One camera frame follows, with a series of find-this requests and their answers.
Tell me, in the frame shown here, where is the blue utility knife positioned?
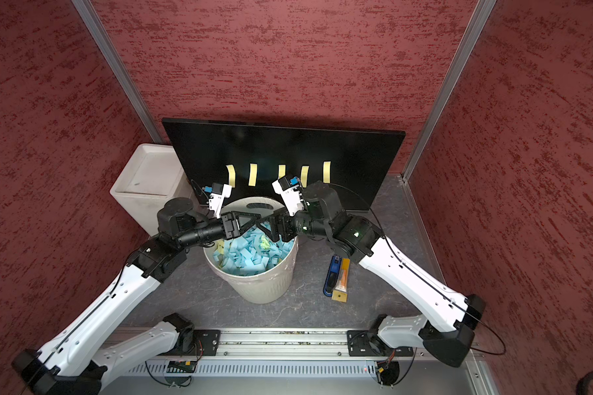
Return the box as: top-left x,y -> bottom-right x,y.
323,255 -> 342,297

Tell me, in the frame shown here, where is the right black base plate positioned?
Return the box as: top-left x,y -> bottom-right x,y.
346,330 -> 413,358

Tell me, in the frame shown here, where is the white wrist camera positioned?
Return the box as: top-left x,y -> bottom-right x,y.
272,176 -> 304,217
202,183 -> 232,218

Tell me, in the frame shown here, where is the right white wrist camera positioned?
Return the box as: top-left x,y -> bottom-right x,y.
272,176 -> 304,217

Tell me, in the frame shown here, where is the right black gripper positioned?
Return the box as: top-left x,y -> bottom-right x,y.
258,200 -> 334,240

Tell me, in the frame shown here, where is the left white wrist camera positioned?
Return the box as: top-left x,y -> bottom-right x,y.
202,183 -> 232,218

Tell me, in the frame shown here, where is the white styrofoam box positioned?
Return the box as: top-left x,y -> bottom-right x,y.
110,143 -> 199,236

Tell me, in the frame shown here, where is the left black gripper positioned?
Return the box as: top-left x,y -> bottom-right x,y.
176,210 -> 261,249

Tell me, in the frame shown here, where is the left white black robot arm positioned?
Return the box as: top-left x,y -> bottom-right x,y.
12,197 -> 261,394

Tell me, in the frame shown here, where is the aluminium mounting rail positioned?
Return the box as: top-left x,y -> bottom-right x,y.
103,327 -> 475,361

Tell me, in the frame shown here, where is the black flat monitor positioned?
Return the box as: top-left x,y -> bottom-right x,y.
162,118 -> 405,211

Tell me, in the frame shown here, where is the white perforated cable duct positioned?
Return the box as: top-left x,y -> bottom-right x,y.
130,360 -> 377,379

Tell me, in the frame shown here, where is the blue paper scraps pile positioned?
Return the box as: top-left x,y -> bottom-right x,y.
209,228 -> 296,277

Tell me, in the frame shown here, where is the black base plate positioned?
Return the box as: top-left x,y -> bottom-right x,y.
346,330 -> 413,358
176,329 -> 222,356

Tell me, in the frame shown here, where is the white plastic waste basket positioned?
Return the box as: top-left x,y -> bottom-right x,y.
202,197 -> 299,304

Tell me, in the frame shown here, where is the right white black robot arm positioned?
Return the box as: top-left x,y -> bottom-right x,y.
257,177 -> 486,367

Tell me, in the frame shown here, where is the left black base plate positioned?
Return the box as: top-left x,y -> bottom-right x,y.
176,329 -> 222,356

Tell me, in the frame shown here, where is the orange handled scraper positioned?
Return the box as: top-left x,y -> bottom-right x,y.
332,258 -> 351,303

